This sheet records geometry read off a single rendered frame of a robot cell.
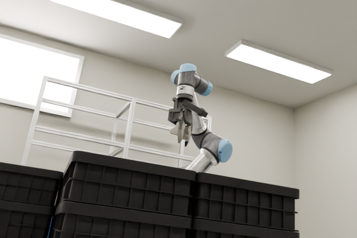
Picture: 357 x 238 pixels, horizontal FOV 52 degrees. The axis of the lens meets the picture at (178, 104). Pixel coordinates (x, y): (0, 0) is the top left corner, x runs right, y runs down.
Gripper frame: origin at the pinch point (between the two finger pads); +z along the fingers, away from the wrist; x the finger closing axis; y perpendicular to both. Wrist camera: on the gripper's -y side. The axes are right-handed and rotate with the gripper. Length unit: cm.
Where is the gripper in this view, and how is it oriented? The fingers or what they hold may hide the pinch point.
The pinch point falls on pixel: (184, 142)
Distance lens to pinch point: 153.5
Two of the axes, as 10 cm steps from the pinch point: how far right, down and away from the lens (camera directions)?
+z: -1.1, 9.4, -3.4
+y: -8.7, 0.7, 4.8
